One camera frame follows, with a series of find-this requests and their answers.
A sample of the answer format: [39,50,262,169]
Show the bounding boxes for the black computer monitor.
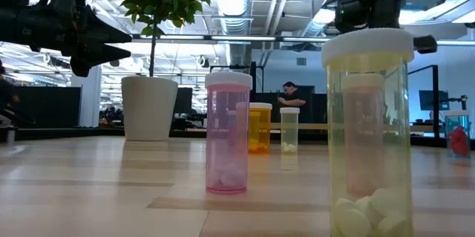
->
[419,89,451,111]

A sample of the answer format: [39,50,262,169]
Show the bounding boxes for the black aluminium table frame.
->
[0,127,475,149]

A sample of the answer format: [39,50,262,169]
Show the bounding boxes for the person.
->
[277,80,308,108]

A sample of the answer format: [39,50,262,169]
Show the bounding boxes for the large yellow medicine bottle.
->
[321,27,416,237]

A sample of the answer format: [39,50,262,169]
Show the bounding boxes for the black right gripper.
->
[413,34,439,54]

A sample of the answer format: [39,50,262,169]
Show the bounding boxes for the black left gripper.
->
[55,5,133,78]

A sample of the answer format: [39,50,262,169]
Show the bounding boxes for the black partition panel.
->
[13,85,82,129]

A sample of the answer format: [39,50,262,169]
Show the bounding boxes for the white plant pot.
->
[120,76,180,142]

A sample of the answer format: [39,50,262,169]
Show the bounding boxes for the blue bottle with red pills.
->
[443,109,471,158]

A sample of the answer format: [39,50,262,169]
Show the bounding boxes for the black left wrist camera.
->
[51,0,91,17]

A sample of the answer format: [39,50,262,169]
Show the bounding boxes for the long linear ceiling light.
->
[131,34,475,48]

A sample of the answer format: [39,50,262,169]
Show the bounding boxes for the large orange medicine bottle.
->
[247,102,273,155]

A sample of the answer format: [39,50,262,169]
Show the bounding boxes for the small yellow medicine bottle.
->
[279,106,301,155]

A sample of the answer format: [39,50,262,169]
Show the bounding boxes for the wooden shelf with black frame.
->
[187,61,441,145]

